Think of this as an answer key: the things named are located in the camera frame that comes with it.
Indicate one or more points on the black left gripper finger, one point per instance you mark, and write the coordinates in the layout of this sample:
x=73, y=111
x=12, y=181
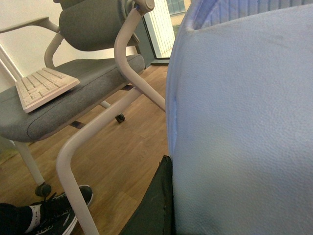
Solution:
x=155, y=214

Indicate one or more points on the light blue slipper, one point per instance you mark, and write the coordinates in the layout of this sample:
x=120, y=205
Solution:
x=239, y=110

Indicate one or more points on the black sneaker on foot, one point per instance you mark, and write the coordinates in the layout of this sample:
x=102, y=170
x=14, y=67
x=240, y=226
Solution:
x=52, y=216

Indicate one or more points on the white keyboard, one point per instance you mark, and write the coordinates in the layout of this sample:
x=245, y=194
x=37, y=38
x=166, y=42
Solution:
x=42, y=86

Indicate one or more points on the grey office chair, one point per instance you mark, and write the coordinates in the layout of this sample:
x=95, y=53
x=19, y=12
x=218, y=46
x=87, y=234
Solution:
x=90, y=44

